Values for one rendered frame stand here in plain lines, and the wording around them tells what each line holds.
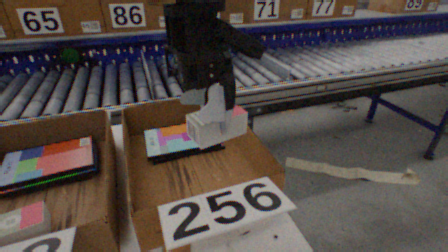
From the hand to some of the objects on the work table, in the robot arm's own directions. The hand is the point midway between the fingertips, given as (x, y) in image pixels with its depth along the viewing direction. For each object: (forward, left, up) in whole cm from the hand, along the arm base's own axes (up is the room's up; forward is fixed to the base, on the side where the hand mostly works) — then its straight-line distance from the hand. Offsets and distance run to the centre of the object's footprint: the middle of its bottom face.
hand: (217, 119), depth 48 cm
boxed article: (-7, +36, -20) cm, 42 cm away
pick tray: (+9, +5, -19) cm, 21 cm away
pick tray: (+2, +35, -20) cm, 41 cm away
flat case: (+11, +37, -18) cm, 43 cm away
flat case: (+19, +7, -17) cm, 26 cm away
